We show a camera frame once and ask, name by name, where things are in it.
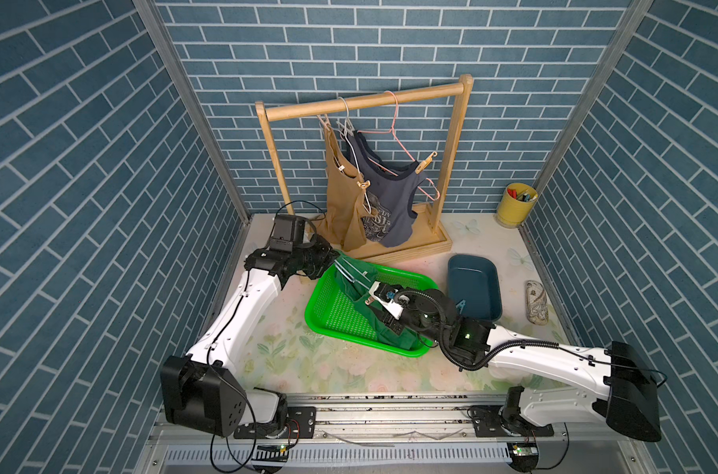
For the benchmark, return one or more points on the green tank top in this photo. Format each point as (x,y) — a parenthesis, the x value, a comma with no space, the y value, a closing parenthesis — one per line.
(372,312)

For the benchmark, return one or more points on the yellow pen cup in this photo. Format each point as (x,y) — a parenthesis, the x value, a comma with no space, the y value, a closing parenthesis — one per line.
(516,204)

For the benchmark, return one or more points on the tan tank top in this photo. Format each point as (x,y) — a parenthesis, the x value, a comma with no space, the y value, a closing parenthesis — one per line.
(342,222)

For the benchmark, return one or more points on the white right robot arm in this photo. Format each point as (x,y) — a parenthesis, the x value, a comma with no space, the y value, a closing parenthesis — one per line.
(610,385)

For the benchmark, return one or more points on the green plastic basket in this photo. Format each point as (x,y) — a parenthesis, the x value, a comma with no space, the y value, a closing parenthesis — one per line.
(332,313)

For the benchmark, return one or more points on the light blue wire hanger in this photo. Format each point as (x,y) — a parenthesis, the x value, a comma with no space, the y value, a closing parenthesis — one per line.
(354,277)

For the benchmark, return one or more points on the wooden clothes rack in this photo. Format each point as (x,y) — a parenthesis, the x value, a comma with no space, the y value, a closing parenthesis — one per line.
(429,236)

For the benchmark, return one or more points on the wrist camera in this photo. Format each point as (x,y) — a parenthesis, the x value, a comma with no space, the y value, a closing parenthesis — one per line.
(287,232)
(385,294)

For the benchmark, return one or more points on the beige clothespin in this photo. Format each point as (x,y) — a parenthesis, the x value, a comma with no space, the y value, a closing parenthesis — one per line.
(325,123)
(348,127)

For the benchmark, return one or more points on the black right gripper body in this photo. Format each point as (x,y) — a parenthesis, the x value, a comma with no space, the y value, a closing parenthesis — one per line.
(412,319)

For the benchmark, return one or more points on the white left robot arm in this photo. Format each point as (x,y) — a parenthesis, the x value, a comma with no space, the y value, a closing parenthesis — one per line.
(200,390)

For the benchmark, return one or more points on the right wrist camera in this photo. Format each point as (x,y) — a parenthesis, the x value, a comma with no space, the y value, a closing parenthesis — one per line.
(385,294)

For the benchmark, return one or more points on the white wire hanger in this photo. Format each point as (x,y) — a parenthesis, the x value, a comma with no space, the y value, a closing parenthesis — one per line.
(354,154)

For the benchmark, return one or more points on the dark teal plastic tray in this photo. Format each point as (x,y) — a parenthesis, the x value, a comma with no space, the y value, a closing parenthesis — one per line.
(475,280)

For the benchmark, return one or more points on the dark grey tank top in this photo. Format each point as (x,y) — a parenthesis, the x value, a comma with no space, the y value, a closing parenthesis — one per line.
(392,192)

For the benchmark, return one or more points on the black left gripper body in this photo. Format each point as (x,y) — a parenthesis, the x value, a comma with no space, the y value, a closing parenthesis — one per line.
(311,258)

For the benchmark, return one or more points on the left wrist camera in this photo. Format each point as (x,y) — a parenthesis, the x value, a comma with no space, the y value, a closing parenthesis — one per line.
(287,232)

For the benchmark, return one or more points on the yellow clothespin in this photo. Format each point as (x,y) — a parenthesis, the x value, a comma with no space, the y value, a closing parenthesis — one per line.
(423,164)

